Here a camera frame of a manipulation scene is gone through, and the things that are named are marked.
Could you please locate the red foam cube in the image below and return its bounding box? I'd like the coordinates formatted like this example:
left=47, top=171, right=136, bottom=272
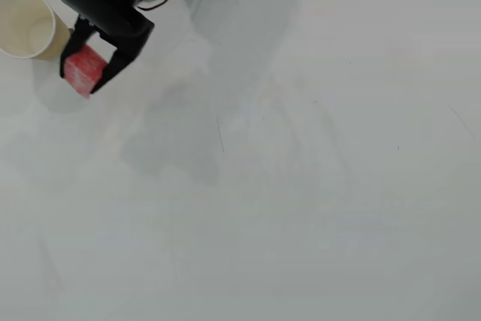
left=62, top=44, right=110, bottom=100

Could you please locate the beige paper cup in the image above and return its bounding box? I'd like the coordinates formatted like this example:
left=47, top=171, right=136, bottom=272
left=0, top=0, right=72, bottom=62

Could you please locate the black bar-shaped wrist camera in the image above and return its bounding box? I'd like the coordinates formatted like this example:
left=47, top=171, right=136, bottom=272
left=50, top=0, right=156, bottom=59

